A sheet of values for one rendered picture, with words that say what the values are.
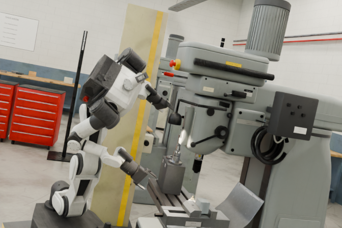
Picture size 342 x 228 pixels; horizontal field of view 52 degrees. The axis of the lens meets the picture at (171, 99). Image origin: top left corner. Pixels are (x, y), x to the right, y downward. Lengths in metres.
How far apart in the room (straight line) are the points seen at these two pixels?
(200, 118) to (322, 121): 0.74
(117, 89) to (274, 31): 0.91
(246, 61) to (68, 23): 9.22
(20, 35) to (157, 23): 7.62
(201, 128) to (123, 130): 1.86
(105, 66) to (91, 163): 0.67
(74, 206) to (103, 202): 1.32
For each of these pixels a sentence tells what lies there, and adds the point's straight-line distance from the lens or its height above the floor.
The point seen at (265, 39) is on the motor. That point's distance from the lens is 2.00.
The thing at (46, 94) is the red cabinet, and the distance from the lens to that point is 6.34.
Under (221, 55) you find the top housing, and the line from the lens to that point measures 1.84.
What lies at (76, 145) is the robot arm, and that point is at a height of 1.21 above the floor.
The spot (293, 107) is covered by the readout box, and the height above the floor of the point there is 1.66.
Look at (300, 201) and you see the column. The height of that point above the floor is 1.15.
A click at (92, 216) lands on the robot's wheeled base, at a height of 0.57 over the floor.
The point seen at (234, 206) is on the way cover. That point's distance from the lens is 2.25.
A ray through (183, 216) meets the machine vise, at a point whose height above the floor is 1.03.
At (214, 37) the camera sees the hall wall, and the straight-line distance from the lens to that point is 11.70.
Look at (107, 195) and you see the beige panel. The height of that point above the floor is 0.35.
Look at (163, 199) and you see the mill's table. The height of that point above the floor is 0.96.
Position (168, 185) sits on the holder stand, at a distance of 2.29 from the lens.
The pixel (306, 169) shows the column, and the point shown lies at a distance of 2.13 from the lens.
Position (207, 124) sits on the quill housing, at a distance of 1.88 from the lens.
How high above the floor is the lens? 1.71
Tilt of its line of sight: 4 degrees down
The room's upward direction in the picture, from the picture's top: 11 degrees clockwise
